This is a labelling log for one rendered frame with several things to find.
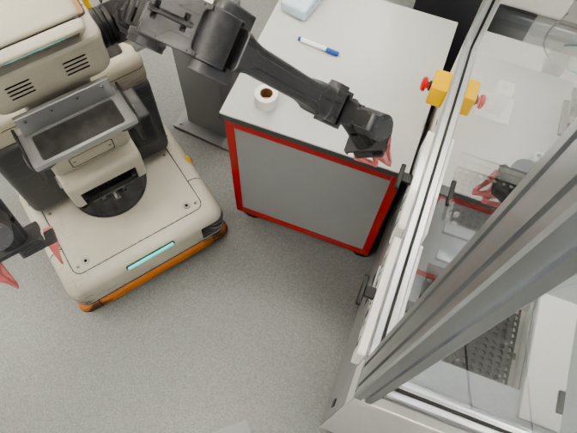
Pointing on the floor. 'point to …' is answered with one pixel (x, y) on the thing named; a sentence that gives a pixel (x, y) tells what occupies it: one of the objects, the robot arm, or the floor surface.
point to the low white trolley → (399, 57)
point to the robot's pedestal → (203, 102)
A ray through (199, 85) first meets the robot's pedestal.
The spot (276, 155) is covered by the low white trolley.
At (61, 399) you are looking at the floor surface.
